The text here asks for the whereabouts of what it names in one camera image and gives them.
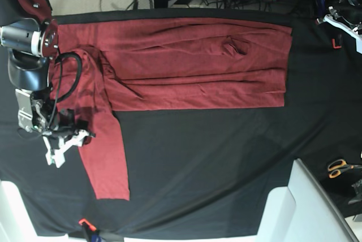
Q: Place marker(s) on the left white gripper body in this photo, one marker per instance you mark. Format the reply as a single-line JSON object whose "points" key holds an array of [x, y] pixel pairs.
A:
{"points": [[335, 19]]}

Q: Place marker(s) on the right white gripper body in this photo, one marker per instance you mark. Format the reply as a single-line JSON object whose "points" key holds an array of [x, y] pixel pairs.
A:
{"points": [[58, 142]]}

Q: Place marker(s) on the red long-sleeve T-shirt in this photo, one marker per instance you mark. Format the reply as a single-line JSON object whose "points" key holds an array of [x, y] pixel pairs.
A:
{"points": [[167, 64]]}

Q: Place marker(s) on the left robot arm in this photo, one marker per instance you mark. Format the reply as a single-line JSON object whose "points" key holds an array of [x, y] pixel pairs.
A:
{"points": [[345, 17]]}

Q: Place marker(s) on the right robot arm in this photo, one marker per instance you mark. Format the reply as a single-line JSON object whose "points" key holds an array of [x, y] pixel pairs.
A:
{"points": [[30, 35]]}

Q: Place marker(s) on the orange black clamp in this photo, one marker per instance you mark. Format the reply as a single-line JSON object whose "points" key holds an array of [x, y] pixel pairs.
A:
{"points": [[337, 41]]}

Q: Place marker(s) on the blue orange clamp bottom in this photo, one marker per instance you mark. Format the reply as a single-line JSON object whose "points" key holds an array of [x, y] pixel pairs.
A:
{"points": [[90, 232]]}

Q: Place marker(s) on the black table cloth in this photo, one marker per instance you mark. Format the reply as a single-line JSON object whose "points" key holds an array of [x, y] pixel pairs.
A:
{"points": [[203, 173]]}

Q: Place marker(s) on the blue clamp handle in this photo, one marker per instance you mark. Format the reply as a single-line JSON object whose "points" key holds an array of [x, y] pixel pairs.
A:
{"points": [[320, 7]]}

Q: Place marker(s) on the yellow-handled scissors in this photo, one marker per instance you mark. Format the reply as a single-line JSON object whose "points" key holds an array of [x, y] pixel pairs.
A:
{"points": [[340, 166]]}

